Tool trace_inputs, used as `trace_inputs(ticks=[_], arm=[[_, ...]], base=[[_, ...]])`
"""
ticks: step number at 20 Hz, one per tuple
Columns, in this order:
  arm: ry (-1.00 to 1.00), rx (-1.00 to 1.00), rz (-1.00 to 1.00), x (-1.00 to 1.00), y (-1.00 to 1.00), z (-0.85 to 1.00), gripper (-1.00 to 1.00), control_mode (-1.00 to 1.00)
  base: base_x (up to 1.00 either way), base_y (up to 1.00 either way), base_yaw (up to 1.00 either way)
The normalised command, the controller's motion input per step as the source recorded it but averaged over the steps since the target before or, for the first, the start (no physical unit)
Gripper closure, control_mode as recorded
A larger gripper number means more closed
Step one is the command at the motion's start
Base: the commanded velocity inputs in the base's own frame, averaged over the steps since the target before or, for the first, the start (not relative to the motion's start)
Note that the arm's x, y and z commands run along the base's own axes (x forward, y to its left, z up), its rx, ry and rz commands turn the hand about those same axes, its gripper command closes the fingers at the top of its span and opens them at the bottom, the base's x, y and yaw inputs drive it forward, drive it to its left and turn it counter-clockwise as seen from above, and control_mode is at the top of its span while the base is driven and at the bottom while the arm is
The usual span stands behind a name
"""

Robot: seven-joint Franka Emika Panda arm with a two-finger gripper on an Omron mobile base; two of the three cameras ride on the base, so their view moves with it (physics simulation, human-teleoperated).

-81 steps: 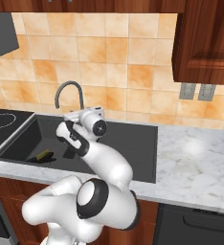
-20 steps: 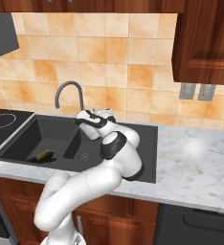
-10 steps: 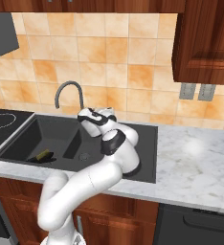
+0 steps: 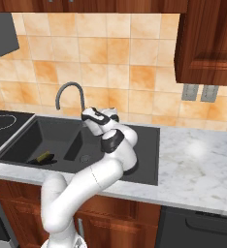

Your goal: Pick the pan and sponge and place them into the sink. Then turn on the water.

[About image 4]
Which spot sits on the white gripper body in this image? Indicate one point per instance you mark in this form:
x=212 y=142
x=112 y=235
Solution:
x=108 y=113

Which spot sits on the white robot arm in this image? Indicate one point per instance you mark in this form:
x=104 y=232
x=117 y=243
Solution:
x=86 y=184

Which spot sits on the black sink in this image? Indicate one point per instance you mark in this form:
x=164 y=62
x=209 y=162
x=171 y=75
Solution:
x=54 y=135

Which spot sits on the olive yellow sponge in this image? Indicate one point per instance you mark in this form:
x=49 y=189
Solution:
x=43 y=156

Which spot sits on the grey curved tap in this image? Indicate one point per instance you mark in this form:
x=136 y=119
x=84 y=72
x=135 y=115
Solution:
x=70 y=84

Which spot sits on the black hob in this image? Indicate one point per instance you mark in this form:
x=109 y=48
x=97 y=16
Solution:
x=8 y=129

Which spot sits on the brown wooden cupboard row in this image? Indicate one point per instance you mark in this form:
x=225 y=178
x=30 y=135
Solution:
x=118 y=6

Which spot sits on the brown wooden cupboard door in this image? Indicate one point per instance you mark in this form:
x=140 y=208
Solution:
x=21 y=210
x=122 y=223

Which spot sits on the grey extractor hood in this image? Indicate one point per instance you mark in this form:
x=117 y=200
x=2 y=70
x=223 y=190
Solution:
x=0 y=35

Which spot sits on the black dishwasher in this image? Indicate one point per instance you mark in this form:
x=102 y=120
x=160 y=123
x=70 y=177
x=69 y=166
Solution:
x=196 y=229

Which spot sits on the grey wall socket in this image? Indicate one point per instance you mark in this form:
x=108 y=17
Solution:
x=190 y=92
x=209 y=93

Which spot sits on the brown wooden wall cupboard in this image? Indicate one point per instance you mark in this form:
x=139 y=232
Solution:
x=209 y=42

